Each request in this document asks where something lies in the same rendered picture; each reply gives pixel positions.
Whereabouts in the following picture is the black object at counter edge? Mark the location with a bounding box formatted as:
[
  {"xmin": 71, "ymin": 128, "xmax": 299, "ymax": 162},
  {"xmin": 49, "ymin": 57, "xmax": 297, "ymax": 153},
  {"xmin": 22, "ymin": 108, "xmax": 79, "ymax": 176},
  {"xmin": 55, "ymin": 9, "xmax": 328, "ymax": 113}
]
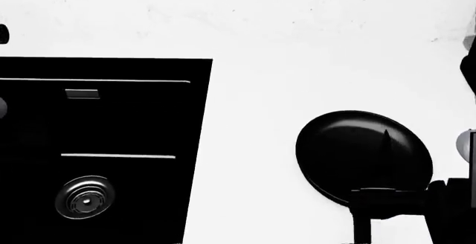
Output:
[{"xmin": 459, "ymin": 53, "xmax": 476, "ymax": 95}]

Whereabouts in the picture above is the black kitchen sink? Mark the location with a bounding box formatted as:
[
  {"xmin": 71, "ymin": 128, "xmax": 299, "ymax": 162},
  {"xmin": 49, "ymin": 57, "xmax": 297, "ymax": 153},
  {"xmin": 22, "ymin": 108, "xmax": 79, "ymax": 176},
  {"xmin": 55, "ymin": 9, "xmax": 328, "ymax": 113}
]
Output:
[{"xmin": 0, "ymin": 57, "xmax": 214, "ymax": 244}]

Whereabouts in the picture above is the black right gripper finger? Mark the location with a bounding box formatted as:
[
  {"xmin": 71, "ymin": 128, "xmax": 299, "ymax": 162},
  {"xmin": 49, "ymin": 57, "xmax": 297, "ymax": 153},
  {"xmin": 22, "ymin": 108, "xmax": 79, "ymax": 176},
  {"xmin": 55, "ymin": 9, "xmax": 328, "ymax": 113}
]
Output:
[{"xmin": 380, "ymin": 128, "xmax": 396, "ymax": 190}]

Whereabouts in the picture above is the black round plate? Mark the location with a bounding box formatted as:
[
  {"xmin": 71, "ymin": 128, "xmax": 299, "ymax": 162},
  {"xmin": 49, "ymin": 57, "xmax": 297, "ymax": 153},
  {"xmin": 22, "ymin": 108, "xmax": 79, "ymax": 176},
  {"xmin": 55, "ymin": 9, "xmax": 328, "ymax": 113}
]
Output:
[{"xmin": 295, "ymin": 110, "xmax": 434, "ymax": 244}]

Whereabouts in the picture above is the light grey rounded object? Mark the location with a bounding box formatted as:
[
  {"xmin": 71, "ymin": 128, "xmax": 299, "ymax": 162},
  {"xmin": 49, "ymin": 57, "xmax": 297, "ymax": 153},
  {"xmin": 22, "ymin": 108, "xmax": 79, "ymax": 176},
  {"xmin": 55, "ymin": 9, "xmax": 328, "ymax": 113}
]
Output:
[{"xmin": 455, "ymin": 128, "xmax": 473, "ymax": 163}]

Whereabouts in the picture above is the round metal drain strainer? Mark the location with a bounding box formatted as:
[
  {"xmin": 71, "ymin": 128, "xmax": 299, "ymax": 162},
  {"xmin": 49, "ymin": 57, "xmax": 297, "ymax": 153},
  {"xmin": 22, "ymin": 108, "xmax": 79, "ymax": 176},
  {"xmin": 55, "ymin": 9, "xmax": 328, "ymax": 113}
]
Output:
[{"xmin": 54, "ymin": 175, "xmax": 116, "ymax": 220}]

